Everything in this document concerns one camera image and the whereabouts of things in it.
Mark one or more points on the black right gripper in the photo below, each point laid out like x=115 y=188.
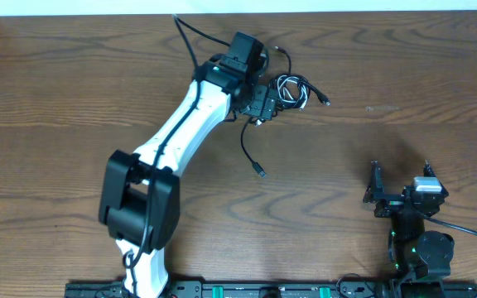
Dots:
x=374 y=194

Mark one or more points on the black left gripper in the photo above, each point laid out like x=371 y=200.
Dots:
x=261 y=103

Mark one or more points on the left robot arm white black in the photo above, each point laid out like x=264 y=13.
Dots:
x=140 y=200

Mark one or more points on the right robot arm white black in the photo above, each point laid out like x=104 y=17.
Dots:
x=422 y=257

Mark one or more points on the black mounting rail base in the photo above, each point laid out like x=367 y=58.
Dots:
x=344 y=288

